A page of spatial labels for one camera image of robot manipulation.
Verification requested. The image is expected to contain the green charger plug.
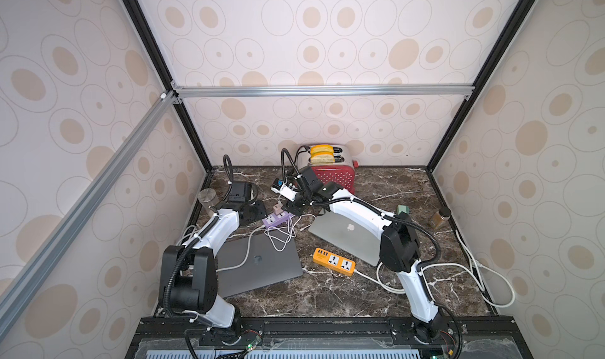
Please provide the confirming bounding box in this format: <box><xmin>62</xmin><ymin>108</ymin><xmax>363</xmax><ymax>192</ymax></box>
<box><xmin>396</xmin><ymin>205</ymin><xmax>410</xmax><ymax>215</ymax></box>

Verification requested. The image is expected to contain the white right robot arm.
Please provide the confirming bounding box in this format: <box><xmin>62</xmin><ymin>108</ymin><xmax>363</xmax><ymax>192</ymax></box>
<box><xmin>271</xmin><ymin>167</ymin><xmax>441</xmax><ymax>324</ymax></box>

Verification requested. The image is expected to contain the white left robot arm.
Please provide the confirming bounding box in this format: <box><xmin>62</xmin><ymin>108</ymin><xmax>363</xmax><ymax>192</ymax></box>
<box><xmin>158</xmin><ymin>181</ymin><xmax>267</xmax><ymax>329</ymax></box>

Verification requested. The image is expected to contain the silver apple laptop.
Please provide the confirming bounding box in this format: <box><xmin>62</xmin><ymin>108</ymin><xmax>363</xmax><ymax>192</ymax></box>
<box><xmin>309</xmin><ymin>212</ymin><xmax>390</xmax><ymax>266</ymax></box>

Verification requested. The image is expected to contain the dark grey laptop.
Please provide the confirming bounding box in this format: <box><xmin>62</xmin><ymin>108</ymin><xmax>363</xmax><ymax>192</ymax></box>
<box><xmin>217</xmin><ymin>235</ymin><xmax>303</xmax><ymax>298</ymax></box>

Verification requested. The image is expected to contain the clear glass jar with powder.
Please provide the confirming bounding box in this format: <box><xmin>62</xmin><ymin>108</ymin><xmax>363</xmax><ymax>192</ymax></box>
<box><xmin>197</xmin><ymin>188</ymin><xmax>219</xmax><ymax>217</ymax></box>

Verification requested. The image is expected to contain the yellow toast slice front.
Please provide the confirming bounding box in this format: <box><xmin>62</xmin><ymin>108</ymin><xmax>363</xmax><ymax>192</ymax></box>
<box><xmin>310</xmin><ymin>153</ymin><xmax>336</xmax><ymax>165</ymax></box>

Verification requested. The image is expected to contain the yellow toast slice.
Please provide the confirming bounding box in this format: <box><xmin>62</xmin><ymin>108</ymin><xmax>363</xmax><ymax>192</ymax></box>
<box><xmin>310</xmin><ymin>145</ymin><xmax>334</xmax><ymax>156</ymax></box>
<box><xmin>310</xmin><ymin>153</ymin><xmax>336</xmax><ymax>165</ymax></box>

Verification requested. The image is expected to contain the red polka dot toaster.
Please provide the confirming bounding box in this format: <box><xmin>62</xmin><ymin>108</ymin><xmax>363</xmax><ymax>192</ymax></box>
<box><xmin>295</xmin><ymin>145</ymin><xmax>359</xmax><ymax>194</ymax></box>

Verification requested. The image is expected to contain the purple power strip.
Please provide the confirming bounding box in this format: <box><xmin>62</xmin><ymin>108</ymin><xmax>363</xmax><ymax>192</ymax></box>
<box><xmin>262</xmin><ymin>211</ymin><xmax>294</xmax><ymax>228</ymax></box>

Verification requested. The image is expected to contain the yellow toast slice back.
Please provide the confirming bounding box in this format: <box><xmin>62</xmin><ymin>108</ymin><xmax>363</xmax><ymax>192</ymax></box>
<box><xmin>310</xmin><ymin>145</ymin><xmax>334</xmax><ymax>156</ymax></box>

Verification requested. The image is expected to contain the orange power strip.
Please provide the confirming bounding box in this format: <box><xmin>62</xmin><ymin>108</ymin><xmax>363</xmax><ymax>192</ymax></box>
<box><xmin>313</xmin><ymin>248</ymin><xmax>356</xmax><ymax>276</ymax></box>

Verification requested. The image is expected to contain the horizontal aluminium bar back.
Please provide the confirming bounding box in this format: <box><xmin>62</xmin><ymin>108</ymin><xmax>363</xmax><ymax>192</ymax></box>
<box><xmin>176</xmin><ymin>83</ymin><xmax>475</xmax><ymax>98</ymax></box>

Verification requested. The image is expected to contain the amber spice jar black lid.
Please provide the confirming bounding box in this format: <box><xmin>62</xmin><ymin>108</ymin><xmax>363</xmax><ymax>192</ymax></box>
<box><xmin>430</xmin><ymin>207</ymin><xmax>452</xmax><ymax>229</ymax></box>

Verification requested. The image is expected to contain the diagonal aluminium bar left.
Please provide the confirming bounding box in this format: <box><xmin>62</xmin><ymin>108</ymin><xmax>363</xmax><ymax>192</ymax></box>
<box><xmin>0</xmin><ymin>90</ymin><xmax>176</xmax><ymax>339</ymax></box>

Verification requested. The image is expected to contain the white cable bundle left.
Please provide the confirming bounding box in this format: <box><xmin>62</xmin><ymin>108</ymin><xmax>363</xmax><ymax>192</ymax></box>
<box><xmin>176</xmin><ymin>223</ymin><xmax>202</xmax><ymax>246</ymax></box>

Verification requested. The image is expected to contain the white power strip cable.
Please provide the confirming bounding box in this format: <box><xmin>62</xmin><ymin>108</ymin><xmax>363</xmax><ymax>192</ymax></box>
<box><xmin>354</xmin><ymin>228</ymin><xmax>516</xmax><ymax>310</ymax></box>

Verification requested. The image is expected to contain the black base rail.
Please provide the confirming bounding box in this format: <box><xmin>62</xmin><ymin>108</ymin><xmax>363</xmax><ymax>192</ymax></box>
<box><xmin>126</xmin><ymin>316</ymin><xmax>532</xmax><ymax>358</ymax></box>

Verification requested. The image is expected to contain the black corner frame post left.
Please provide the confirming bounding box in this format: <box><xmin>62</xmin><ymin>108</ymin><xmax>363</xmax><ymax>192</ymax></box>
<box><xmin>121</xmin><ymin>0</ymin><xmax>213</xmax><ymax>173</ymax></box>

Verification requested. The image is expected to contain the black corner frame post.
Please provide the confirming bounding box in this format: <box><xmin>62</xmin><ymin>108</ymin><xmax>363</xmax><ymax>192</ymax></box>
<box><xmin>426</xmin><ymin>0</ymin><xmax>537</xmax><ymax>175</ymax></box>
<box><xmin>121</xmin><ymin>0</ymin><xmax>213</xmax><ymax>173</ymax></box>

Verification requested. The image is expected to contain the black corner frame post right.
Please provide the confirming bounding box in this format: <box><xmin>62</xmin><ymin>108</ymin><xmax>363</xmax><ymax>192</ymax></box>
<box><xmin>426</xmin><ymin>0</ymin><xmax>537</xmax><ymax>175</ymax></box>

